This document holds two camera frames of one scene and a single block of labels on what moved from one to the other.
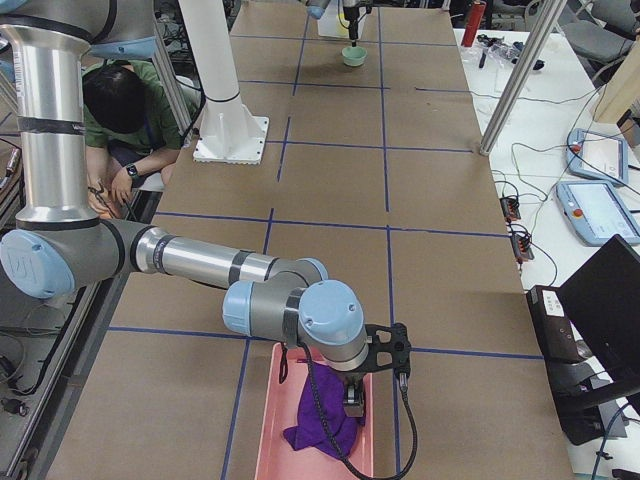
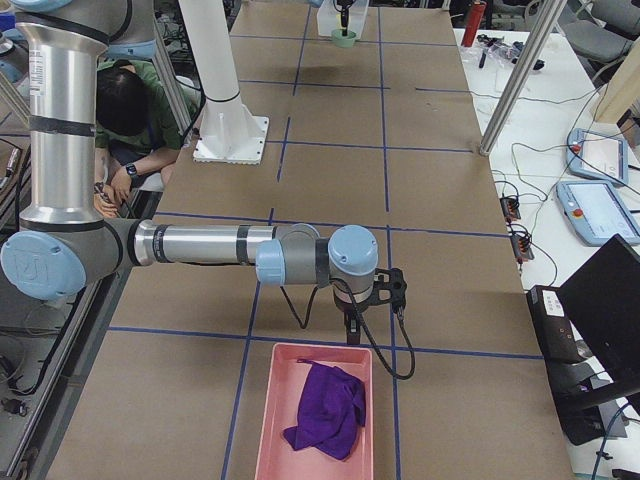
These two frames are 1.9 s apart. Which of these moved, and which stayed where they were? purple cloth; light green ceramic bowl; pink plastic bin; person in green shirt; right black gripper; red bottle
Moved: right black gripper; light green ceramic bowl
Stayed: red bottle; purple cloth; pink plastic bin; person in green shirt
